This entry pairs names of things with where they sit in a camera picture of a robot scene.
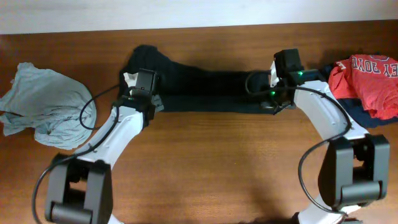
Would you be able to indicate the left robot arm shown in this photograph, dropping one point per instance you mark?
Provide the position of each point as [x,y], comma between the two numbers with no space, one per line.
[80,186]

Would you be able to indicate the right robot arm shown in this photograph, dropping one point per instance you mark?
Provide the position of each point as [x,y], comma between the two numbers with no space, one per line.
[355,169]

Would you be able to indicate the navy blue garment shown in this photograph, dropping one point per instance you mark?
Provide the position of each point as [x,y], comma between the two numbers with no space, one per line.
[363,115]

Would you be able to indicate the black t-shirt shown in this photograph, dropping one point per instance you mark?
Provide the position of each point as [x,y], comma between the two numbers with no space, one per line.
[185,88]

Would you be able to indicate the red printed t-shirt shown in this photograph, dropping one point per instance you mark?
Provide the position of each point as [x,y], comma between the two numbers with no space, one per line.
[370,84]

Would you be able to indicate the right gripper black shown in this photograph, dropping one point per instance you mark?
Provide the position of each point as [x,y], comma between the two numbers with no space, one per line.
[267,96]

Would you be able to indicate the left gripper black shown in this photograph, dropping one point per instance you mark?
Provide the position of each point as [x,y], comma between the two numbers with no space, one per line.
[158,101]

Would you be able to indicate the grey t-shirt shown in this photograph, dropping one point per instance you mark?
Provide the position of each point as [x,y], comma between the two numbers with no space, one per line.
[51,104]

